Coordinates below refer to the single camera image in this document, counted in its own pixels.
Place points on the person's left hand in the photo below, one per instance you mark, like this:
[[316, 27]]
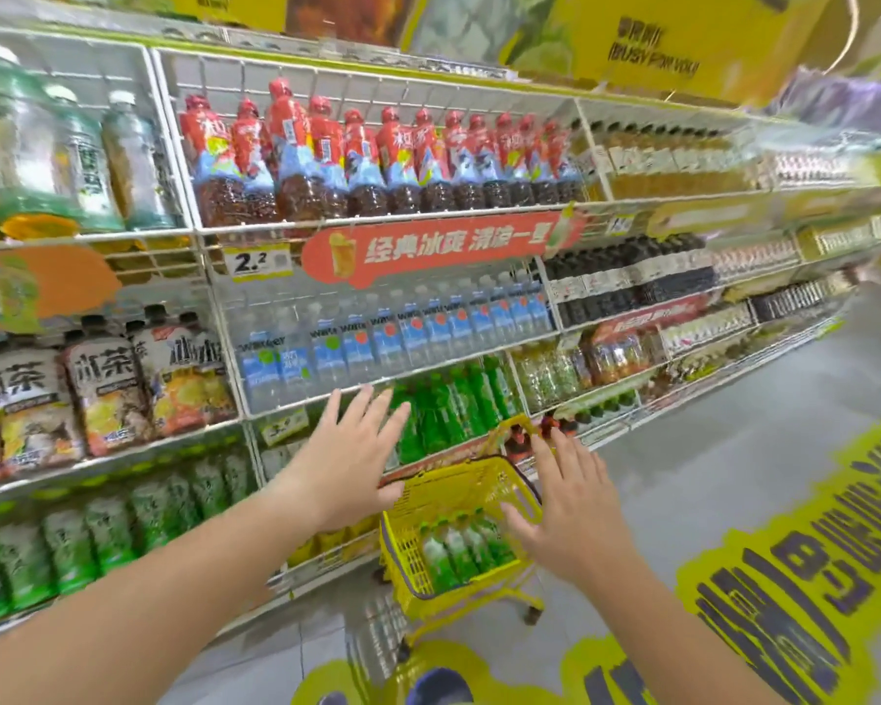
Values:
[[338, 477]]

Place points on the person's right hand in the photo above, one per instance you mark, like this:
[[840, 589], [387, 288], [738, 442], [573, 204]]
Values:
[[580, 521]]

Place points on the yellow shopping basket trolley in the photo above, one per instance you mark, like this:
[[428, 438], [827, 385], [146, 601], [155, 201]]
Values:
[[448, 491]]

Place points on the row of green tea bottles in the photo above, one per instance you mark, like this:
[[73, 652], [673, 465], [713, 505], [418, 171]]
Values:
[[103, 528]]

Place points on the person's left forearm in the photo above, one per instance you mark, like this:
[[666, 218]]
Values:
[[132, 609]]

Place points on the person's right forearm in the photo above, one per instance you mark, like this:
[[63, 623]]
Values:
[[675, 646]]

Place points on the small red shelf banner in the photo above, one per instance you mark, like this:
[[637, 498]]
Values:
[[653, 317]]

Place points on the row of dark tea bottles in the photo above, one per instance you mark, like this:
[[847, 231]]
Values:
[[103, 389]]

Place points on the row of red-cap iced tea bottles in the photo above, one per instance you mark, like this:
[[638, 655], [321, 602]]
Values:
[[367, 161]]

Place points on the yellow shelf banner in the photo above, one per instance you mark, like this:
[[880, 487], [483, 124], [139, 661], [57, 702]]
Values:
[[705, 218]]

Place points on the row of large green-capped bottles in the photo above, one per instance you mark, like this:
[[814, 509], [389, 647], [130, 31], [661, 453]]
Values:
[[273, 462]]

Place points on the cluster of yellow bottles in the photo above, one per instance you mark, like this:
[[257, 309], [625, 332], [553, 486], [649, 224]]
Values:
[[323, 543]]

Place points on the row of red-capped dark bottles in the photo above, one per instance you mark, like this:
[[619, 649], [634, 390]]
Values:
[[595, 411]]

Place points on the row of bright green bottles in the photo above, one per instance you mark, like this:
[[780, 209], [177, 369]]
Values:
[[455, 403]]

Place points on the row of blue water bottles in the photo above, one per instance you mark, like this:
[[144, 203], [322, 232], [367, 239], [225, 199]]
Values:
[[382, 337]]

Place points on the row of pale yellow bottles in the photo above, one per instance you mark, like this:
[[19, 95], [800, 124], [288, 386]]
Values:
[[551, 374]]

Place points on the row of orange juice bottles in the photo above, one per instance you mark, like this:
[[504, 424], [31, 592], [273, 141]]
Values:
[[624, 356]]

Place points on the yellow cartoon floor sticker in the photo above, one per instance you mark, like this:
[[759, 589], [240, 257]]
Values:
[[800, 580]]

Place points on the row of white label bottles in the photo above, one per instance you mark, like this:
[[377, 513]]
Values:
[[705, 330]]

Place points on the white yellow price tag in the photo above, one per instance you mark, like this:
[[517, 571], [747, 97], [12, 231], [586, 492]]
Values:
[[257, 262]]

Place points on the row of black white-label bottles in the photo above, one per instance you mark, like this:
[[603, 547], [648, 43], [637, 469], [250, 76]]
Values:
[[631, 278]]

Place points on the red promotional shelf banner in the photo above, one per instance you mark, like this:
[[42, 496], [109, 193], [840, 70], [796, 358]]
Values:
[[440, 245]]

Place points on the row of distant small bottles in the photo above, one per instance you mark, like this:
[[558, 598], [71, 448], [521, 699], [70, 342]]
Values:
[[756, 260]]

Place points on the row of clear green bottles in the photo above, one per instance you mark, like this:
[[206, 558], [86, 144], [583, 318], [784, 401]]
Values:
[[66, 154]]

